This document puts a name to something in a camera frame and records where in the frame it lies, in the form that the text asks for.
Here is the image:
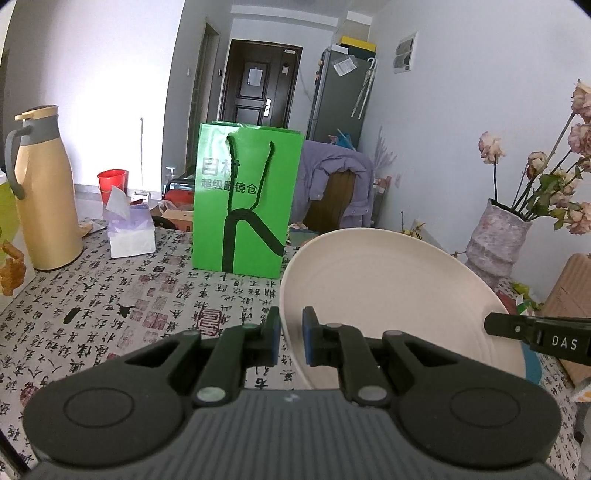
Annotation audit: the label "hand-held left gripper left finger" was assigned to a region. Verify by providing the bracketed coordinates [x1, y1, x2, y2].
[124, 305, 281, 407]

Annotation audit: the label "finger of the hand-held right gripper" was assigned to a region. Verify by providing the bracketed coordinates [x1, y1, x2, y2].
[484, 312, 591, 368]

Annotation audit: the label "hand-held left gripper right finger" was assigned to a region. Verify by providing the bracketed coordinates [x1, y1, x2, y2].
[301, 307, 451, 407]

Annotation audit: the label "cream plate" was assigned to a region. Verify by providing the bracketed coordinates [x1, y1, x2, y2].
[279, 227, 527, 390]

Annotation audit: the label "pink small suitcase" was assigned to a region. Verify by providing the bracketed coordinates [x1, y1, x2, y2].
[540, 253, 591, 388]

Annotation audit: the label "mottled pink vase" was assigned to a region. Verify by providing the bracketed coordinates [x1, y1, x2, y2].
[464, 198, 534, 289]

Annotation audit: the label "green paper bag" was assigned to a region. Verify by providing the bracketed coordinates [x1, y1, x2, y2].
[192, 121, 304, 280]

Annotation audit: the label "wooden chair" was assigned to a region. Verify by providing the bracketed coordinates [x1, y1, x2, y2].
[305, 171, 370, 232]

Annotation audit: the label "cardboard box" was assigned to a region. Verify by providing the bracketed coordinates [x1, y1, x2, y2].
[150, 203, 195, 232]

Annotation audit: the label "calligraphy print tablecloth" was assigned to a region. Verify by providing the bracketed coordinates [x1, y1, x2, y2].
[0, 225, 591, 472]

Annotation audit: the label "red container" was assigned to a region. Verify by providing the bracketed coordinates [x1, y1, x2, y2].
[165, 182, 195, 211]

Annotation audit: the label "tissue pack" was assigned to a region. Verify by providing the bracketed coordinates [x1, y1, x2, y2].
[104, 187, 157, 259]

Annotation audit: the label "chair with purple jacket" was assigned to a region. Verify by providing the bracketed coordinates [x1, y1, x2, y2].
[290, 138, 376, 230]

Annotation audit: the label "dried pale grass bunch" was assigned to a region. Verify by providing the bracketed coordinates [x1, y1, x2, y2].
[372, 127, 398, 186]

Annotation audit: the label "blue plastic bag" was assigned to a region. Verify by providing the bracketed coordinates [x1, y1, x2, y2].
[330, 130, 359, 151]

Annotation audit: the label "dried pink roses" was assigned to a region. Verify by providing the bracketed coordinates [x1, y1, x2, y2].
[478, 78, 591, 236]

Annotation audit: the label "dark brown door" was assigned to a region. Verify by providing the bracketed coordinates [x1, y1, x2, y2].
[218, 39, 302, 133]

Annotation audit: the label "red bucket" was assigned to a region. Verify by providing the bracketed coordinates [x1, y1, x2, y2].
[97, 169, 129, 197]

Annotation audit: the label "grey refrigerator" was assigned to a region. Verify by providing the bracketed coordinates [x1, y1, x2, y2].
[307, 46, 378, 151]

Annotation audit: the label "white umbrella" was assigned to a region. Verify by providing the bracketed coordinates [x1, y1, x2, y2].
[353, 58, 378, 121]

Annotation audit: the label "beige thermos jug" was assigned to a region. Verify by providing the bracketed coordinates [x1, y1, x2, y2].
[4, 105, 85, 271]

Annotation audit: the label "yellow-green snack box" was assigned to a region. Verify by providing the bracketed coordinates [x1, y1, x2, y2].
[0, 171, 38, 310]

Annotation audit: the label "yellow and black box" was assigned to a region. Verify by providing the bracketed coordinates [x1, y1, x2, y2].
[335, 36, 378, 53]

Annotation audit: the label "white wall panel box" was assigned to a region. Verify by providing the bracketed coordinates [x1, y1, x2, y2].
[392, 32, 419, 75]

